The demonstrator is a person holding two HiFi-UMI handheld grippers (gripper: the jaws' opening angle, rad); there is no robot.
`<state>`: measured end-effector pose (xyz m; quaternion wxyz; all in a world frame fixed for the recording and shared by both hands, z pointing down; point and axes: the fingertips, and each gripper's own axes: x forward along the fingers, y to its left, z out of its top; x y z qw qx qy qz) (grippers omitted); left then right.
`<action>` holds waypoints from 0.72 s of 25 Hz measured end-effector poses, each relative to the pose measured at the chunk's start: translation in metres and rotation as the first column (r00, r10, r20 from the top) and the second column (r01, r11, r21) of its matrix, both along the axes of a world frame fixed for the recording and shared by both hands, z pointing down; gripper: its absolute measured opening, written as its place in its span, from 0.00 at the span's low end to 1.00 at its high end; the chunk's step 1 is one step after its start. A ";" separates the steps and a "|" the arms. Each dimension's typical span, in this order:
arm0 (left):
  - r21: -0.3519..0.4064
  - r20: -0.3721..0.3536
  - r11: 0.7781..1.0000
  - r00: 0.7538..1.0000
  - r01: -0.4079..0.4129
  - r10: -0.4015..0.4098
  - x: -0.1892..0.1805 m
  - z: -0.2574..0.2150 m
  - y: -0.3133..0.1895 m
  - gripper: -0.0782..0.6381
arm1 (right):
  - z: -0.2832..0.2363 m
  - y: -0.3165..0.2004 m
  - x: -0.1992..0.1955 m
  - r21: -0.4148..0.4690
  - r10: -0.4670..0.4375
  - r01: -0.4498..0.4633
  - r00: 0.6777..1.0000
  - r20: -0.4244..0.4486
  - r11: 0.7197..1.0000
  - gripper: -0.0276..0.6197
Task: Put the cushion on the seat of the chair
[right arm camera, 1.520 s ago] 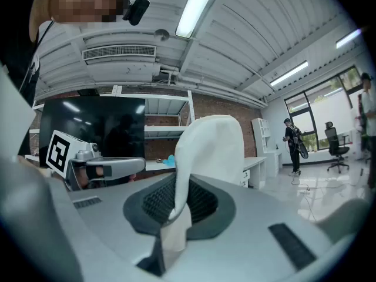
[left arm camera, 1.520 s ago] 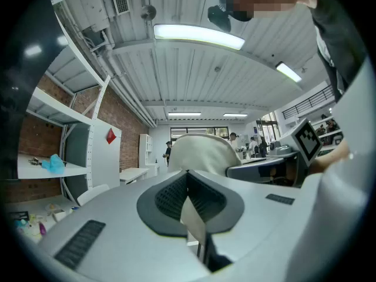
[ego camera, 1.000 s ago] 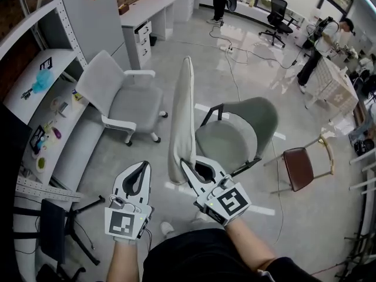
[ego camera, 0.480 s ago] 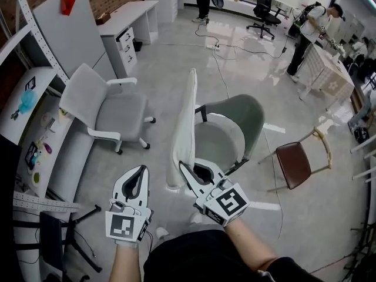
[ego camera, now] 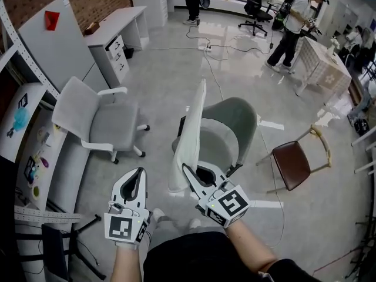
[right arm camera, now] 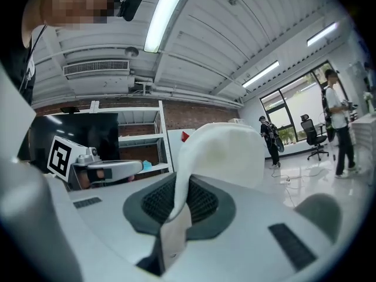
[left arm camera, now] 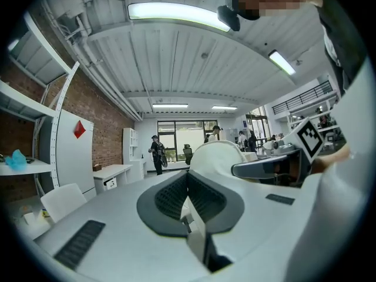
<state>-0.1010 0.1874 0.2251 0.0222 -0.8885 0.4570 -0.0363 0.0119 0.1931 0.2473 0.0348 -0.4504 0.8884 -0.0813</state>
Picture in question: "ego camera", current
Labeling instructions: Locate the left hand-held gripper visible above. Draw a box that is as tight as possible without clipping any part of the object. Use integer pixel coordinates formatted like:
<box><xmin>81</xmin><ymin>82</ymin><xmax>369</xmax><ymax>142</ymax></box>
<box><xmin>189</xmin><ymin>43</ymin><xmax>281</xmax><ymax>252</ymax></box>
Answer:
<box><xmin>103</xmin><ymin>166</ymin><xmax>153</xmax><ymax>243</ymax></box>

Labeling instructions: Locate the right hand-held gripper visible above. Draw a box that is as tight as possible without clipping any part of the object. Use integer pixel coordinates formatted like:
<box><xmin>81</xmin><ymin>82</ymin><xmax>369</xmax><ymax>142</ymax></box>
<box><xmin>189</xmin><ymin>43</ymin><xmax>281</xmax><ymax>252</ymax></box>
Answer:
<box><xmin>182</xmin><ymin>163</ymin><xmax>253</xmax><ymax>229</ymax></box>

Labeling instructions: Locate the white cloth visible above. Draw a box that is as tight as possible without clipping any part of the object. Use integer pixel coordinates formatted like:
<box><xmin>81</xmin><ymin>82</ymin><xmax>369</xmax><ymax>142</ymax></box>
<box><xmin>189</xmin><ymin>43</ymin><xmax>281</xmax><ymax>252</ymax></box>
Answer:
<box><xmin>167</xmin><ymin>78</ymin><xmax>207</xmax><ymax>194</ymax></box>

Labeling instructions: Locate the green armchair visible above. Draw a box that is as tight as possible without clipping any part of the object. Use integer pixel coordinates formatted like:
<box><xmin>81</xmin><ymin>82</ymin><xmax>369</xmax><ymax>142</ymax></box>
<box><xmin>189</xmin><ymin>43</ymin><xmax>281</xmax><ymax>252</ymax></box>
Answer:
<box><xmin>171</xmin><ymin>96</ymin><xmax>259</xmax><ymax>184</ymax></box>

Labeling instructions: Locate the person's left forearm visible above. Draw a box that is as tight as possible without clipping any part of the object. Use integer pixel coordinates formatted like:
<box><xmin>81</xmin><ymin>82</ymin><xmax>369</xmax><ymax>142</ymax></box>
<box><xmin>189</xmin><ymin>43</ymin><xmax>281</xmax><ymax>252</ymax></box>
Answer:
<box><xmin>110</xmin><ymin>241</ymin><xmax>147</xmax><ymax>282</ymax></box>

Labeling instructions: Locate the person's right forearm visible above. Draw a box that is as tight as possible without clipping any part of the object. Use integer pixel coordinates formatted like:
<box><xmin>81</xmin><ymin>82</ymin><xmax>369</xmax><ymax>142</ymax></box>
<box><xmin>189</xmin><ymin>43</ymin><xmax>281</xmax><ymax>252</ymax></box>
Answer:
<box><xmin>224</xmin><ymin>218</ymin><xmax>279</xmax><ymax>276</ymax></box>

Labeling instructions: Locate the brown seat wooden chair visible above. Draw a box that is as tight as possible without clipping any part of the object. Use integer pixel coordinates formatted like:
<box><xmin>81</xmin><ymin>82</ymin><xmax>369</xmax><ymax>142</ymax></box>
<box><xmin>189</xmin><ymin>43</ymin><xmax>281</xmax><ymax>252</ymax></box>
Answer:
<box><xmin>254</xmin><ymin>124</ymin><xmax>333</xmax><ymax>194</ymax></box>

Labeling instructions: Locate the person's left white shoe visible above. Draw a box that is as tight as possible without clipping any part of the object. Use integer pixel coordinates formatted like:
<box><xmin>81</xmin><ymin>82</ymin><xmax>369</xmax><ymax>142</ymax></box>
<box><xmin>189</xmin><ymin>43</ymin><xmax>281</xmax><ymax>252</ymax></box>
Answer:
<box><xmin>152</xmin><ymin>207</ymin><xmax>167</xmax><ymax>223</ymax></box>

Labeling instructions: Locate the black metal stand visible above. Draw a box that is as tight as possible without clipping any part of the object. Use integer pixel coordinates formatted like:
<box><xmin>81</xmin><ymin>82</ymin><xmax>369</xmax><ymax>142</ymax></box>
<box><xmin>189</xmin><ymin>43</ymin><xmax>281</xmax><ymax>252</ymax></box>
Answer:
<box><xmin>69</xmin><ymin>214</ymin><xmax>107</xmax><ymax>280</ymax></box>

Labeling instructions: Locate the white curved table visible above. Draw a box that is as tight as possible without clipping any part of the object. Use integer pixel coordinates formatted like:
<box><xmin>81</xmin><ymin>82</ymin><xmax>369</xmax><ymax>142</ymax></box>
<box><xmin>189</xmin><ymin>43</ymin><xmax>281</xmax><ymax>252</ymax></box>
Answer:
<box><xmin>0</xmin><ymin>82</ymin><xmax>90</xmax><ymax>217</ymax></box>

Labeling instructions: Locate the person's black shirt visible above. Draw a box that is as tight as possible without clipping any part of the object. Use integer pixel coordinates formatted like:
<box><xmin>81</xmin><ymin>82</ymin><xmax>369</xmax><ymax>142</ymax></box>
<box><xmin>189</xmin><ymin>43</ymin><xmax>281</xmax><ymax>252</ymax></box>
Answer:
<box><xmin>142</xmin><ymin>230</ymin><xmax>324</xmax><ymax>282</ymax></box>

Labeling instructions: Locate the black monitor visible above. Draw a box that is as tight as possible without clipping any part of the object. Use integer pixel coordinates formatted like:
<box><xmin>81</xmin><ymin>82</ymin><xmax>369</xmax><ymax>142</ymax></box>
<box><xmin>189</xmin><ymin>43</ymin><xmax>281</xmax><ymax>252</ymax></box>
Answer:
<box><xmin>41</xmin><ymin>223</ymin><xmax>71</xmax><ymax>282</ymax></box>

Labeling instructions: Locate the blue fluffy toy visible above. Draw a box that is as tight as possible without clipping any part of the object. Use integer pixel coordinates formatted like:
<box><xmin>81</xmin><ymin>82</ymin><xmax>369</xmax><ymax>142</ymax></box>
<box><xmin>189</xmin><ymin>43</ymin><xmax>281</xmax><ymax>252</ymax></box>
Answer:
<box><xmin>14</xmin><ymin>106</ymin><xmax>29</xmax><ymax>132</ymax></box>

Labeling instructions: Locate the grey partition panel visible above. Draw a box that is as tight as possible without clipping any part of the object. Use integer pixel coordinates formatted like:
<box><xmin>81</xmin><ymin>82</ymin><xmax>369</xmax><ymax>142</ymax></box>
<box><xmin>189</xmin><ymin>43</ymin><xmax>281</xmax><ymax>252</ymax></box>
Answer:
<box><xmin>17</xmin><ymin>0</ymin><xmax>112</xmax><ymax>93</ymax></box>

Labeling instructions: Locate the table with checked cloth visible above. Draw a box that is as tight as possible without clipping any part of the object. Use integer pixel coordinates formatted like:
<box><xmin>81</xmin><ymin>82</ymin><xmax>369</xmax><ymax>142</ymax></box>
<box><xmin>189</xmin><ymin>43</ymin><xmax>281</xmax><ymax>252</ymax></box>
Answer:
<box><xmin>293</xmin><ymin>35</ymin><xmax>353</xmax><ymax>99</ymax></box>

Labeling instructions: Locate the brown tissue box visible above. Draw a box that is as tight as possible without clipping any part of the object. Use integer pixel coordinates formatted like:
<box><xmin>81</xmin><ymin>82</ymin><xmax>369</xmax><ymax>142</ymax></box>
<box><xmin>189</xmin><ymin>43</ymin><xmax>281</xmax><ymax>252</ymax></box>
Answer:
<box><xmin>84</xmin><ymin>22</ymin><xmax>100</xmax><ymax>36</ymax></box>

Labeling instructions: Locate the white desk with drawers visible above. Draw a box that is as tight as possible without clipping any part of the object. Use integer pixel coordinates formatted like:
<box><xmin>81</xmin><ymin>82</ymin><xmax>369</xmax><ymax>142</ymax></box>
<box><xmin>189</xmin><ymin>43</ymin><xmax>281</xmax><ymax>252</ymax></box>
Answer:
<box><xmin>84</xmin><ymin>5</ymin><xmax>150</xmax><ymax>89</ymax></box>

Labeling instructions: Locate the perforated metal upright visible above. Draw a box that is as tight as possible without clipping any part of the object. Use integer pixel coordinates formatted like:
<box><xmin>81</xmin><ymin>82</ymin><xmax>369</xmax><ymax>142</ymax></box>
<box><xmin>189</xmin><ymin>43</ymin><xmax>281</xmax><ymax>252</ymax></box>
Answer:
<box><xmin>0</xmin><ymin>0</ymin><xmax>61</xmax><ymax>99</ymax></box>

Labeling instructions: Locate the red paper piece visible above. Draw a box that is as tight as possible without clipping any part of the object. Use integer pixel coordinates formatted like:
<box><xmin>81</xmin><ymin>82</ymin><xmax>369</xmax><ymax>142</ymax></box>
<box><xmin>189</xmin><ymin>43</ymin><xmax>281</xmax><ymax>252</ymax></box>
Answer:
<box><xmin>43</xmin><ymin>10</ymin><xmax>61</xmax><ymax>32</ymax></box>

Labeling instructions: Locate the white cabinet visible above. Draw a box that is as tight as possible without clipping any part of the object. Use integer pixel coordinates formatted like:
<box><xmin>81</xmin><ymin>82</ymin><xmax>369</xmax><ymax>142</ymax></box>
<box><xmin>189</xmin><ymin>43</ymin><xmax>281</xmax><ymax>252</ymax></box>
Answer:
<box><xmin>129</xmin><ymin>0</ymin><xmax>176</xmax><ymax>28</ymax></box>

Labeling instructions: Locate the grey office chair white frame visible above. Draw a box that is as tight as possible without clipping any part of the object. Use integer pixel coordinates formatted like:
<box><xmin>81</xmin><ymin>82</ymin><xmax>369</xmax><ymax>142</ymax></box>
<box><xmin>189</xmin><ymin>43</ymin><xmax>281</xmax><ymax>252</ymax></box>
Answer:
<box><xmin>51</xmin><ymin>75</ymin><xmax>151</xmax><ymax>165</ymax></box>

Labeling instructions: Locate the perforated metal rail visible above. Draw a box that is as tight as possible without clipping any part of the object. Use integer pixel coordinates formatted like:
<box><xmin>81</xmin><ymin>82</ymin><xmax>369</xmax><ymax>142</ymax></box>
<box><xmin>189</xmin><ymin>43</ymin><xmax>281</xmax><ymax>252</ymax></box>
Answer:
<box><xmin>14</xmin><ymin>206</ymin><xmax>81</xmax><ymax>224</ymax></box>

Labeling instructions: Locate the white floor cable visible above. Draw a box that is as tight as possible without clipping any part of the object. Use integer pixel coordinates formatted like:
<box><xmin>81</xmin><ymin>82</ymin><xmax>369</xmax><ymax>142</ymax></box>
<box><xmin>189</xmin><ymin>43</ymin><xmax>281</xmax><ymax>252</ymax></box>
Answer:
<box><xmin>204</xmin><ymin>50</ymin><xmax>286</xmax><ymax>249</ymax></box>

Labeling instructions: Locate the white metal frame table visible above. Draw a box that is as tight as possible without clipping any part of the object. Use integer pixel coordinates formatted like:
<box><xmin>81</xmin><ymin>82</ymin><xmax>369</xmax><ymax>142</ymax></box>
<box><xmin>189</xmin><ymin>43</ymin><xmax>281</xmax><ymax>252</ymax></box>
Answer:
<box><xmin>351</xmin><ymin>127</ymin><xmax>376</xmax><ymax>174</ymax></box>

